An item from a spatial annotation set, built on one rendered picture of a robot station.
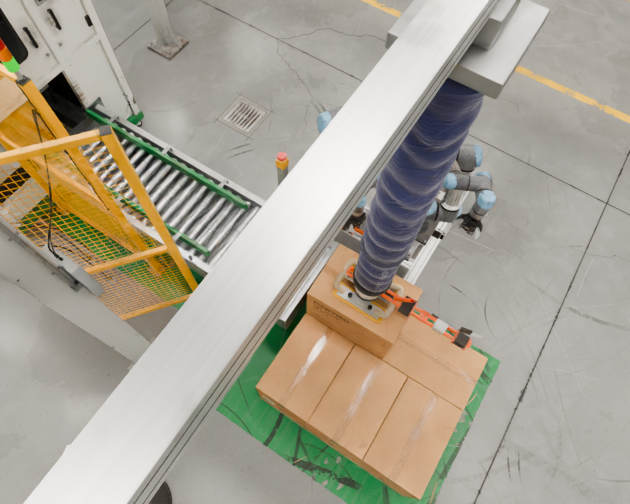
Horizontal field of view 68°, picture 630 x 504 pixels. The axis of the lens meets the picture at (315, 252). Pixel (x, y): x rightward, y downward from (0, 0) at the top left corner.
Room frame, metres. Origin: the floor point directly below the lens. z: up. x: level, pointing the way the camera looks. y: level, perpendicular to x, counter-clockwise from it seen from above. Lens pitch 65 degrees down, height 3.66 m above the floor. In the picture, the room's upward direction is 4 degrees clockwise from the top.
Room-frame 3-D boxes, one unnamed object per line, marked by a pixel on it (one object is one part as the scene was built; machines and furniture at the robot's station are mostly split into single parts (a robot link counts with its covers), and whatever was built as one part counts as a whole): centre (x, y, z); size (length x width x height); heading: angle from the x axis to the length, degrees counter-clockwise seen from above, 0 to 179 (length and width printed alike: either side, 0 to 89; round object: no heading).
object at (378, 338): (1.02, -0.33, 0.74); 0.60 x 0.40 x 0.40; 62
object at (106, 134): (1.06, 1.24, 1.05); 0.87 x 0.10 x 2.10; 113
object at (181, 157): (2.06, 0.87, 0.50); 2.31 x 0.05 x 0.19; 61
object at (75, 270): (0.77, 1.10, 1.62); 0.20 x 0.05 x 0.30; 61
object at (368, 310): (0.94, -0.29, 0.97); 0.34 x 0.10 x 0.05; 60
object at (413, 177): (1.02, -0.34, 2.22); 0.24 x 0.24 x 1.25
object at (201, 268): (1.49, 1.19, 0.50); 2.31 x 0.05 x 0.19; 61
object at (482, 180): (1.27, -0.75, 1.82); 0.11 x 0.11 x 0.08; 87
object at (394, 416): (0.61, -0.44, 0.34); 1.20 x 1.00 x 0.40; 61
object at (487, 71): (1.01, -0.34, 2.85); 0.30 x 0.30 x 0.05; 61
